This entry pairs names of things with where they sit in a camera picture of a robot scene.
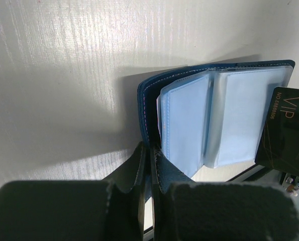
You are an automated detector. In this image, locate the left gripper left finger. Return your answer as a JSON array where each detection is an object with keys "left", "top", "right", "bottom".
[{"left": 0, "top": 143, "right": 146, "bottom": 240}]

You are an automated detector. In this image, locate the black VIP credit card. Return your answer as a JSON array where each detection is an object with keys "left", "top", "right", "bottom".
[{"left": 255, "top": 87, "right": 299, "bottom": 176}]

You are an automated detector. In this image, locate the blue leather card holder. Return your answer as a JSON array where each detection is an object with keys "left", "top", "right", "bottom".
[{"left": 137, "top": 60, "right": 295, "bottom": 178}]

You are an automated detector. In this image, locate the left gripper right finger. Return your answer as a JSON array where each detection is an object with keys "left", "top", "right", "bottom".
[{"left": 150, "top": 147, "right": 299, "bottom": 240}]

